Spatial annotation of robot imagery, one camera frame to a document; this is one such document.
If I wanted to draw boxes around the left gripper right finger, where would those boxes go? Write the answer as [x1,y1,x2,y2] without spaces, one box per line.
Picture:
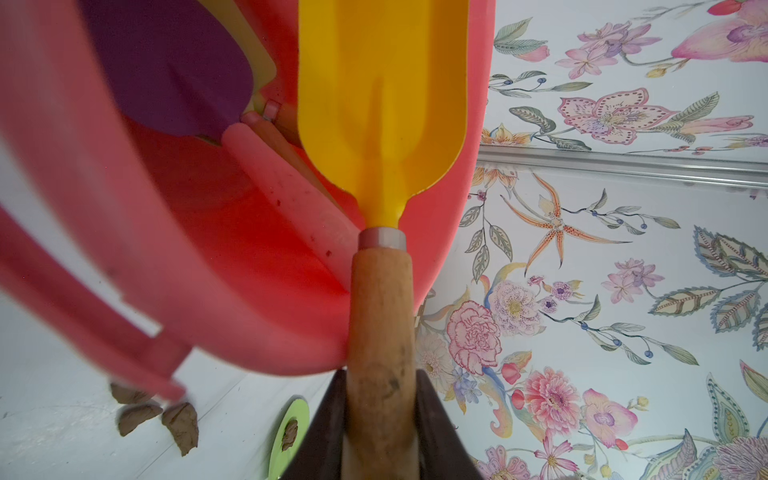
[415,369,481,480]

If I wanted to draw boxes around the purple trowel pink handle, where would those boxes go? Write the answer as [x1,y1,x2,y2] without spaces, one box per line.
[77,1,359,290]

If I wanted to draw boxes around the pink plastic bucket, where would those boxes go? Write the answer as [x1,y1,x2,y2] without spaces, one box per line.
[0,0,498,403]

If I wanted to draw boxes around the yellow scoop wooden handle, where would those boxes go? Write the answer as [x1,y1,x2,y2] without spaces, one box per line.
[297,1,470,479]

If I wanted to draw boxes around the green trowel wooden handle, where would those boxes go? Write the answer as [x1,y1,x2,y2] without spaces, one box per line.
[201,1,301,147]
[267,396,311,480]

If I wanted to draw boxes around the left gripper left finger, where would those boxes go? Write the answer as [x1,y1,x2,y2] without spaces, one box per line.
[282,369,347,480]

